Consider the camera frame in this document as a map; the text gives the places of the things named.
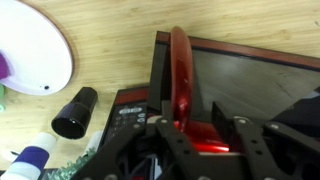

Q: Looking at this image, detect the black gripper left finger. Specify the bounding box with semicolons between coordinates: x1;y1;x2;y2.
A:
156;101;240;180

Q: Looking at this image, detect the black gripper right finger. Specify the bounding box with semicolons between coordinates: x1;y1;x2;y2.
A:
211;102;320;180

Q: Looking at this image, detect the black red microwave body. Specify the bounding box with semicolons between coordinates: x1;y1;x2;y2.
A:
99;87;320;180

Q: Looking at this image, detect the black plastic cup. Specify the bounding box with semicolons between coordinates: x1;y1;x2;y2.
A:
51;87;98;139

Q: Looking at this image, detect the white blue striped cup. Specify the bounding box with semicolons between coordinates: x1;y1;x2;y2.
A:
1;132;57;180

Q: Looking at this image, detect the lavender round plate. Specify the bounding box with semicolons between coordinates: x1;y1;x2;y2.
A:
0;0;73;95

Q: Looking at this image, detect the green bowl on table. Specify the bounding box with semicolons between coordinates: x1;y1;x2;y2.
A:
0;84;6;112

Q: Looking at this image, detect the purple eggplant toy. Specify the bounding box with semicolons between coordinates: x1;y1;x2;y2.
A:
0;53;11;80

